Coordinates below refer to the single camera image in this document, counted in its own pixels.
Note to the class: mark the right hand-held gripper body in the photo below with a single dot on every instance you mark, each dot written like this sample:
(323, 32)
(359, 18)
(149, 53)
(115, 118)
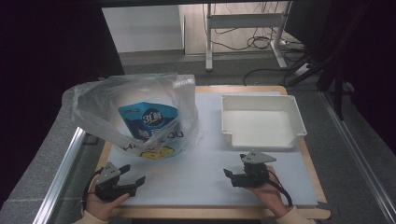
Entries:
(253, 175)

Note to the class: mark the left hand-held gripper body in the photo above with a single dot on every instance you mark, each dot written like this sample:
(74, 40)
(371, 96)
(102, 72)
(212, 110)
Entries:
(107, 186)

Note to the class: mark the blue food pouch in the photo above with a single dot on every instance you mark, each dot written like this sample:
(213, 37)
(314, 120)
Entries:
(149, 119)

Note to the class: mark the clear plastic shopping bag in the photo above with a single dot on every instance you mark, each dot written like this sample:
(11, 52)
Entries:
(96, 102)

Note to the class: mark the person's left hand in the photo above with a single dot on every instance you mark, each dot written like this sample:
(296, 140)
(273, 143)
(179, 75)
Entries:
(104, 210)

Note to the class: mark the person's right hand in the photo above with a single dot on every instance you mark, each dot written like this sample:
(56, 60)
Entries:
(272, 196)

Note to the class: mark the pale grey table mat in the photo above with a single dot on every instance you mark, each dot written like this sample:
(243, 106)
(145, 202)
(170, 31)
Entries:
(202, 174)

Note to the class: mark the white plastic tray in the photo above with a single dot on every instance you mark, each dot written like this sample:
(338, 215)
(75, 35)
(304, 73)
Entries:
(261, 124)

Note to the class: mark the black tape piece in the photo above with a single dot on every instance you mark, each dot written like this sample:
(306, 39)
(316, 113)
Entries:
(324, 206)

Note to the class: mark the white power strip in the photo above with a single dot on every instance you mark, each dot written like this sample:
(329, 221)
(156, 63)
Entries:
(302, 69)

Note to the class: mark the black stand legs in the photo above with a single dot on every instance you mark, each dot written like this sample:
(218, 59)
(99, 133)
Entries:
(330, 71)

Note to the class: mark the black curtain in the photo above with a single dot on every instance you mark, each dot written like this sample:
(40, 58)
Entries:
(46, 62)
(367, 62)

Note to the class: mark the white panel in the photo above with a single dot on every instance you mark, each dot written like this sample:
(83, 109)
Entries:
(143, 28)

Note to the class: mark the aluminium rail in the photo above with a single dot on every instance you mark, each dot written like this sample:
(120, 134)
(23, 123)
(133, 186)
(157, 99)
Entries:
(358, 155)
(57, 180)

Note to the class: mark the white metal desk frame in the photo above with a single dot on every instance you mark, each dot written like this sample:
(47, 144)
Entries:
(246, 21)

